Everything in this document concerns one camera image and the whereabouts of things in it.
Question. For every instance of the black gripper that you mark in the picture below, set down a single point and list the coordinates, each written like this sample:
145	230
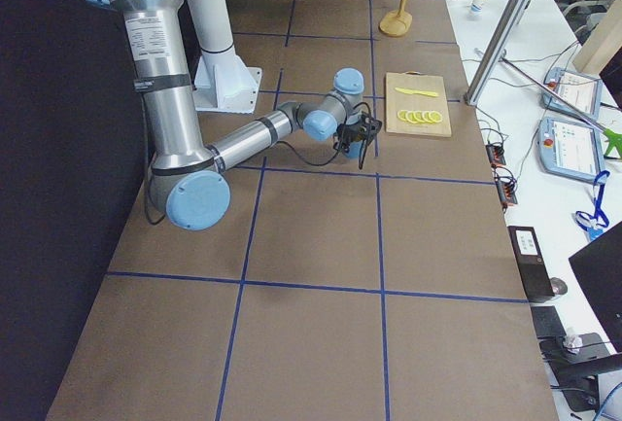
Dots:
351	132

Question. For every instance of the dark teal mug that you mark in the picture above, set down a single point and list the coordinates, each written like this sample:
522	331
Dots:
355	150

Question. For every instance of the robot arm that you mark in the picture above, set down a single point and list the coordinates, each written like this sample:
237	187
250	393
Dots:
185	62

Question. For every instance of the wooden cup storage rack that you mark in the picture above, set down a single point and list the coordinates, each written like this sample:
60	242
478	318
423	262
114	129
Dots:
396	23

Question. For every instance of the paper cup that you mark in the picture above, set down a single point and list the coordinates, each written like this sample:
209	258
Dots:
476	8

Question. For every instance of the lemon slice one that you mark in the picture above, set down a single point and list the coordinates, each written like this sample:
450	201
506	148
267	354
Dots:
404	116

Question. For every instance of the bamboo cutting board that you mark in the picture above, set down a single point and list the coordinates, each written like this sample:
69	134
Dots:
395	101

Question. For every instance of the lemon slice two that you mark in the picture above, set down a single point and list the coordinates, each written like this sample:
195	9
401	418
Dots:
412	117

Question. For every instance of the lemon slice three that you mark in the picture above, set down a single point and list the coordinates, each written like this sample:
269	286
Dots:
418	113

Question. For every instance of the yellow plastic knife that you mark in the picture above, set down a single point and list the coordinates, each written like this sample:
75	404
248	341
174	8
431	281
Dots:
411	91

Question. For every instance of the lemon slice four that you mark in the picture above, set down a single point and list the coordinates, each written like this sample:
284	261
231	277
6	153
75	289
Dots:
428	117

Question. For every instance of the lemon slice five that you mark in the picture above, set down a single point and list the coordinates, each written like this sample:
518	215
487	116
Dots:
438	117

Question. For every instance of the orange connector block far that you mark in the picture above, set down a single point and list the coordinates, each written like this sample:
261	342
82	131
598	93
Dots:
495	153

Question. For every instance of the orange connector block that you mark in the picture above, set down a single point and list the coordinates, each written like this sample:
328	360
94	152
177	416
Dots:
495	153
506	185

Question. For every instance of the orange connector block near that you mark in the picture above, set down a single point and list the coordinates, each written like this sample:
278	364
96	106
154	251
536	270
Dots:
506	185

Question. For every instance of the teach pendant near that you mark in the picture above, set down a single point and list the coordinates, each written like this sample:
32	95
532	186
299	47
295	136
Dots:
570	149

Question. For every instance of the teach pendant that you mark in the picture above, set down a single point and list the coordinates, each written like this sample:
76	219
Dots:
570	149
583	91

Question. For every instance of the teach pendant far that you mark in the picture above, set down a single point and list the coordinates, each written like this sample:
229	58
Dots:
583	91

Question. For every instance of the black box device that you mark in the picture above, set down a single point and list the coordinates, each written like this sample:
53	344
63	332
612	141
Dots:
532	270

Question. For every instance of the wooden board leaning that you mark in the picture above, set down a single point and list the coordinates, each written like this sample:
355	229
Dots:
603	43

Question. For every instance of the reacher grabber tool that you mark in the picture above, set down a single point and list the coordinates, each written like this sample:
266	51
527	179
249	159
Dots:
613	139

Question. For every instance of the black computer mouse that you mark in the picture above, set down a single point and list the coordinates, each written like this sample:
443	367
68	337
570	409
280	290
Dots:
559	286

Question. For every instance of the black monitor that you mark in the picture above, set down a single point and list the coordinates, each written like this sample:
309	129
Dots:
597	269

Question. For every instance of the crumpled paper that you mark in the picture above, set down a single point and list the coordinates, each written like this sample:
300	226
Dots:
572	341

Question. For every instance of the monitor stand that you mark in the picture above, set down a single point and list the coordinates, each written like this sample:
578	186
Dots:
576	366

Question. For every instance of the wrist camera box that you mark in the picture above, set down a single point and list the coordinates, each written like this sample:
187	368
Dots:
370	126

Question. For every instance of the white camera pole mount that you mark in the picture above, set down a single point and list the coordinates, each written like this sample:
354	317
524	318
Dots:
223	83

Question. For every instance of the aluminium frame post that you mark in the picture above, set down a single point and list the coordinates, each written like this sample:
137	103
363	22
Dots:
509	18

